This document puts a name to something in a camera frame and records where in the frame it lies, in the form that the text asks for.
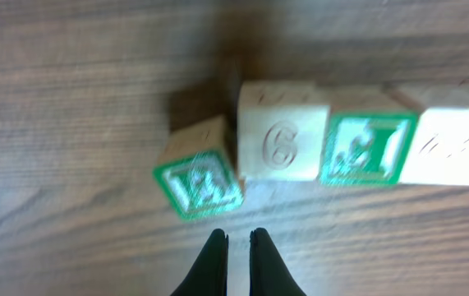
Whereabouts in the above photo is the green letter F block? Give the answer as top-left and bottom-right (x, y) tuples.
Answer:
(320, 86), (418, 186)

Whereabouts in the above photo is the plain E pretzel block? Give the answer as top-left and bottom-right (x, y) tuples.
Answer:
(387, 82), (469, 186)

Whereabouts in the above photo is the red letter wooden block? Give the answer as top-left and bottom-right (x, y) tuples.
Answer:
(237, 81), (330, 181)

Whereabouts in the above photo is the green letter B block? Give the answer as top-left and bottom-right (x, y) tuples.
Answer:
(153, 116), (244, 220)

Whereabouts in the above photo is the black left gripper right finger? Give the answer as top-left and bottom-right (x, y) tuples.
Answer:
(250, 228), (306, 296)

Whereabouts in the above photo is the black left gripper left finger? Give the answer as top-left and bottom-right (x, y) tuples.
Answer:
(171, 229), (229, 296)

